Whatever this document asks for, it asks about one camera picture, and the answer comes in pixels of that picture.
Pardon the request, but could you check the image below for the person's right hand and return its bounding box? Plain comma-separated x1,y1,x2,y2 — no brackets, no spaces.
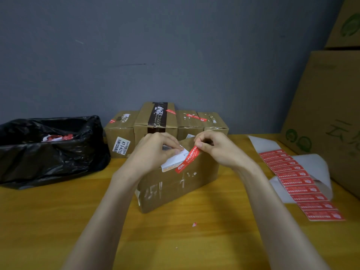
194,129,254,174

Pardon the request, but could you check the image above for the person's left hand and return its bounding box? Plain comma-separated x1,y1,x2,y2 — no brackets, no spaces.
119,132,185,183

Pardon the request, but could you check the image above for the small brown cardboard box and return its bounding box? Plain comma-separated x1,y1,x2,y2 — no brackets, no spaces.
196,111,230,137
103,110,140,158
175,110,204,141

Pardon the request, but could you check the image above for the long brown cardboard box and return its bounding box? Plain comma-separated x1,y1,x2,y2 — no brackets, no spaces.
135,136,220,214

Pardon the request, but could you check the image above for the box with black tape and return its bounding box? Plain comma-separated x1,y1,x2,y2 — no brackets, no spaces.
133,102,178,145

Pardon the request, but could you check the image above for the red sticker label strip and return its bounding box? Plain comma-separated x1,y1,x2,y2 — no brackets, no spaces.
258,149,346,222

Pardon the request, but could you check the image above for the person's right forearm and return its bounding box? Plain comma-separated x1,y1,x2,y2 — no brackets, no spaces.
236,163,331,270

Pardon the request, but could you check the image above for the person's left forearm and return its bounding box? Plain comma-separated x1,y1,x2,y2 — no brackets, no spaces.
62,168,141,270

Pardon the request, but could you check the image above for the white backing paper strip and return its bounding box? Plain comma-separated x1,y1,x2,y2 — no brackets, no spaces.
247,135,334,204

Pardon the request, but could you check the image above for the black plastic trash bag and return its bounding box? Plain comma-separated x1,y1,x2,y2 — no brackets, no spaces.
0,115,111,190

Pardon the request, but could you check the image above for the large green printed carton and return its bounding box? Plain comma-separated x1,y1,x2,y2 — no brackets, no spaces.
325,0,360,50
280,50,360,199

